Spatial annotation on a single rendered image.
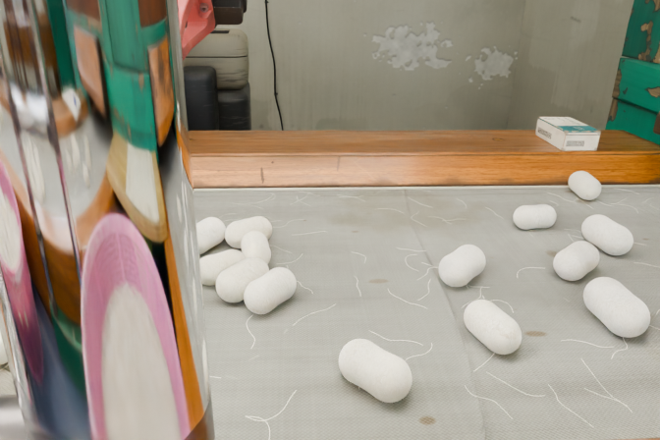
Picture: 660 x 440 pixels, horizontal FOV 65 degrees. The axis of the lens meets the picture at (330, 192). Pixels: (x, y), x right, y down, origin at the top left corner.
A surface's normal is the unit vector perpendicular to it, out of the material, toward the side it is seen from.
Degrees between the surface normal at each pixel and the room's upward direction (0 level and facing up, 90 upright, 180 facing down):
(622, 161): 45
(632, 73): 90
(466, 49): 90
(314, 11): 90
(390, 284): 0
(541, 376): 0
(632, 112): 88
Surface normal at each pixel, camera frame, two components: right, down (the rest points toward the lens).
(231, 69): 0.14, 0.36
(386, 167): 0.06, -0.40
